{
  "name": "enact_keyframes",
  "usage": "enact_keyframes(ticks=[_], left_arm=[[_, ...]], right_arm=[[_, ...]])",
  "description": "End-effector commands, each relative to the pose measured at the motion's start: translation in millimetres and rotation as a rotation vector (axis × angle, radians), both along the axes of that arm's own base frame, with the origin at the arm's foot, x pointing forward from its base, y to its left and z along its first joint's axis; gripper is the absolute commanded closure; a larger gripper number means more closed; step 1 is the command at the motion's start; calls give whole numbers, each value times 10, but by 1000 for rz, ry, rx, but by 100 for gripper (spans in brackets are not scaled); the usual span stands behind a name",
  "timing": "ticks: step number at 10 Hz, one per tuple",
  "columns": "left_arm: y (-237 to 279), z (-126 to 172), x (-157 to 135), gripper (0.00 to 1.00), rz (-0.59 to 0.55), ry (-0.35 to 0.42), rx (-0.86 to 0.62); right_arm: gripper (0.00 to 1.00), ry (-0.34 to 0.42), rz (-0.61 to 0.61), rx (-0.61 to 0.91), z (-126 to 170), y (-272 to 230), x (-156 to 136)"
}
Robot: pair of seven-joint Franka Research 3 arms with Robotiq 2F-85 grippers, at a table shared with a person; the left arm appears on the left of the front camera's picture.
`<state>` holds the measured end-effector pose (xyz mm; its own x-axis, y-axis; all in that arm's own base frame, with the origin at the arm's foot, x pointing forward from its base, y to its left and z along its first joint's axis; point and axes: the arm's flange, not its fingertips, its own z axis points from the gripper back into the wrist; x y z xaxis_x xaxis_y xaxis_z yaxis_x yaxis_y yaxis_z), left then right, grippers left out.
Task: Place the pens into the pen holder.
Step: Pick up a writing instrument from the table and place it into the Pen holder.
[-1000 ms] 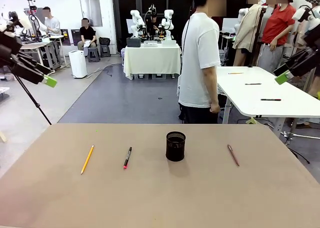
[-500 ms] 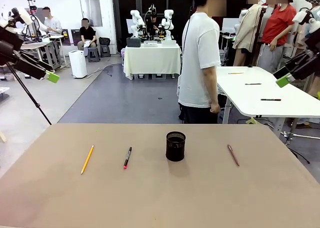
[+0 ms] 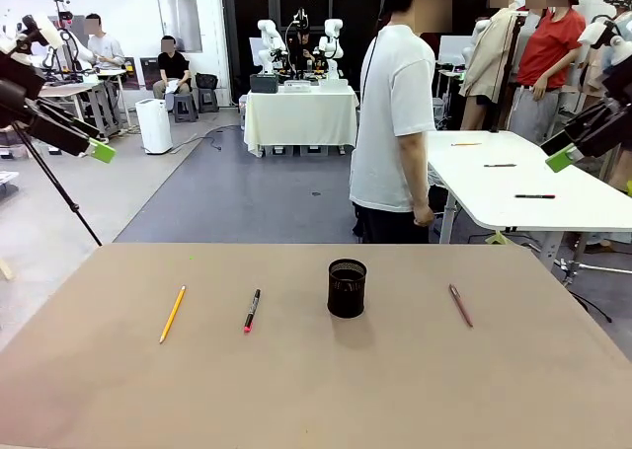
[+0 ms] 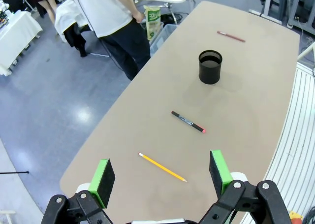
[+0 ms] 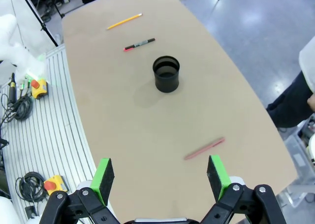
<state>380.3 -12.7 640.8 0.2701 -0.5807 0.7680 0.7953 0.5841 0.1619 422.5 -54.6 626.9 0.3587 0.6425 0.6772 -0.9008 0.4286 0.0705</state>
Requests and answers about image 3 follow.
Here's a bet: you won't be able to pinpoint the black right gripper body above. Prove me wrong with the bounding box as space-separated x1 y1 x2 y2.
597 97 632 155

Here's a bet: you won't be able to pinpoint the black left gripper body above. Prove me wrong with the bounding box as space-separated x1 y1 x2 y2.
0 48 45 127

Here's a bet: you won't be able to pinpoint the dark red pen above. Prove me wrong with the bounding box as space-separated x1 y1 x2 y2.
447 283 474 329

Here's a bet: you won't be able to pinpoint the black marker pink cap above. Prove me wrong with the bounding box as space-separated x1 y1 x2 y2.
242 288 262 334

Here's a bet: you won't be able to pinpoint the person's right forearm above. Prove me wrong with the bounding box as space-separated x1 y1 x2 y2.
398 125 432 208

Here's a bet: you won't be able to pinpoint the black mesh pen holder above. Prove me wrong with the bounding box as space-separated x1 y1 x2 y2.
327 258 368 319

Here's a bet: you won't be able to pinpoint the person's right hand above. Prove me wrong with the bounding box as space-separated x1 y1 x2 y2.
413 201 435 227

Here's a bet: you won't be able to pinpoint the desk with brown top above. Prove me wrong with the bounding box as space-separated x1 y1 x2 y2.
39 82 108 142

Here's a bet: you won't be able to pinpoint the white desk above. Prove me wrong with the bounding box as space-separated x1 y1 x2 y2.
93 68 133 134

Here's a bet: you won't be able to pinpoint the black tripod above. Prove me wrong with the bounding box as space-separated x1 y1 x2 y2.
12 122 104 248

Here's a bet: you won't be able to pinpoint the white air purifier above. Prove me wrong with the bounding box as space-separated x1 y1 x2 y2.
135 98 174 155

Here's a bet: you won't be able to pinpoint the person in light grey shirt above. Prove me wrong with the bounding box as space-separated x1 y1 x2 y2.
83 13 127 70

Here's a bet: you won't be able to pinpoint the black stand pole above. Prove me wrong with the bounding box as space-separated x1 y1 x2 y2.
488 12 523 134

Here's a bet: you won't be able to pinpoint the white table with legs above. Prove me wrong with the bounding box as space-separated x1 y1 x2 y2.
425 129 632 272

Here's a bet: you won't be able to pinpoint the grey plastic stool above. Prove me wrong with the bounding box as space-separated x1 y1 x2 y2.
172 93 199 123
197 87 220 113

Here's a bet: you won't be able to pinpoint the seated person in black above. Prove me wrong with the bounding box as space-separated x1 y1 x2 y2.
151 35 194 100

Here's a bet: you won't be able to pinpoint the metal stand legs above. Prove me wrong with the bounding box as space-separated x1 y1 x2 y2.
555 257 632 287

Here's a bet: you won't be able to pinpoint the white board panel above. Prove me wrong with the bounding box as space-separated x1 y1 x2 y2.
437 35 478 68

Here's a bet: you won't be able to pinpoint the person in white T-shirt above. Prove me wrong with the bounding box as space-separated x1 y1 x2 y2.
348 0 453 246

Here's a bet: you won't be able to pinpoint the black box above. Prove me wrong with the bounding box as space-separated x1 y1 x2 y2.
250 72 280 94

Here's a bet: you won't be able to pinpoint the table with white cloth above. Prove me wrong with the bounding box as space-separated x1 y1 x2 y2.
244 84 360 158

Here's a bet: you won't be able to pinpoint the person behind clothed table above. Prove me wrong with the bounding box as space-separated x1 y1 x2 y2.
289 28 320 73

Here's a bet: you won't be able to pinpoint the dark wall poster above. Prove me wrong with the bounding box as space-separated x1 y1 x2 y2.
139 57 160 91
121 56 139 91

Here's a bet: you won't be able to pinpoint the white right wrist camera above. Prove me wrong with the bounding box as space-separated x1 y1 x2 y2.
577 19 613 46

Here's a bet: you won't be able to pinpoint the metal wall panel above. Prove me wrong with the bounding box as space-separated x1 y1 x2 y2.
157 0 203 54

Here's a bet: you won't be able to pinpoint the black floor cable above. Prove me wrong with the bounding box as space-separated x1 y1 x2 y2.
170 125 246 154

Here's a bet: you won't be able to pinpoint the black cable by stand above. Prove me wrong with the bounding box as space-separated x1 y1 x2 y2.
571 290 613 325

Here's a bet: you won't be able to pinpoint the black camera rig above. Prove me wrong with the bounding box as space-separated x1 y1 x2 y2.
284 7 310 83

